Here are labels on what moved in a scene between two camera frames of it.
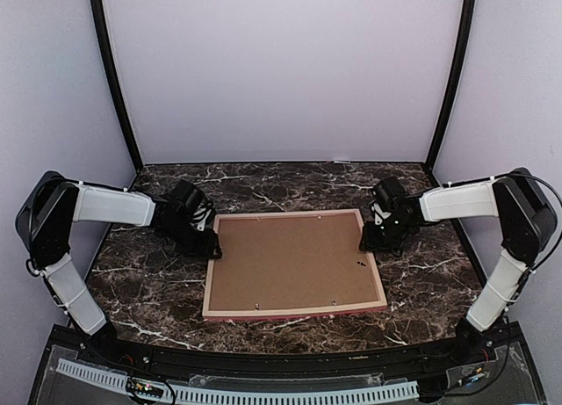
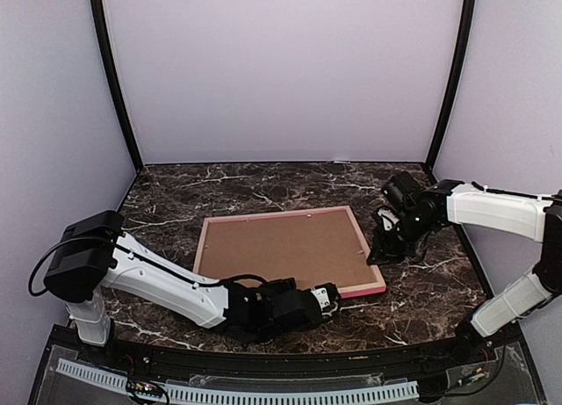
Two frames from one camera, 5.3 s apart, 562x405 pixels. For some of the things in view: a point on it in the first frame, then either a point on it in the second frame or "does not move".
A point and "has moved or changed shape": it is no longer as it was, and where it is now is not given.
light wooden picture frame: [291, 310] has moved or changed shape
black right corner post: [464, 58] does not move
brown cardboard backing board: [291, 262] does not move
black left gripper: [205, 249] to [270, 288]
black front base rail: [491, 365] does not move
